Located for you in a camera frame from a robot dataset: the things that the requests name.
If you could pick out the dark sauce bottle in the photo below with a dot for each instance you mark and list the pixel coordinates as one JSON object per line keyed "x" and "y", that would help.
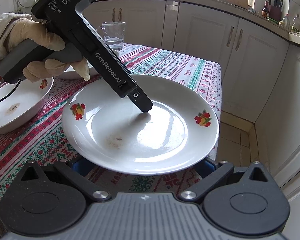
{"x": 265, "y": 10}

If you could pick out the glass mug with water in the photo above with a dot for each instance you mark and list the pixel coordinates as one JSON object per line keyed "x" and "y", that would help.
{"x": 113, "y": 34}

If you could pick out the white kitchen cabinets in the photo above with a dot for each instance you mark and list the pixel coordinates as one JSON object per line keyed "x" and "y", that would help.
{"x": 260, "y": 73}

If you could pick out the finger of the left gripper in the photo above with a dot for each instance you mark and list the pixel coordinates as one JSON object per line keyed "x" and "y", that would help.
{"x": 140, "y": 99}

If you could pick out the knife block with knives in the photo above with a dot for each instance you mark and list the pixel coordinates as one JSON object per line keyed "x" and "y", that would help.
{"x": 274, "y": 8}

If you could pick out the patterned tablecloth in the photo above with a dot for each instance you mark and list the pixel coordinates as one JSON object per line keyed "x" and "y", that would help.
{"x": 42, "y": 138}

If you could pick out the large stained white plate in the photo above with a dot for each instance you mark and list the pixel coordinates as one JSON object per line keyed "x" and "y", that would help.
{"x": 26, "y": 101}

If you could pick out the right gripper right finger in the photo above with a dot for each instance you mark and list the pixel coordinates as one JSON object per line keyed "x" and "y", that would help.
{"x": 213, "y": 176}

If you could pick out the gloved left hand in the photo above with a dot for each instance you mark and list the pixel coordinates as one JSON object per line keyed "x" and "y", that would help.
{"x": 15, "y": 28}

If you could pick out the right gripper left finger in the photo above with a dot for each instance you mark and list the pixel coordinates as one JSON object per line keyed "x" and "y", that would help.
{"x": 86, "y": 187}

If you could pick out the white flower plate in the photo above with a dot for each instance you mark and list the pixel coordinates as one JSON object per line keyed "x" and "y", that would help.
{"x": 179, "y": 131}

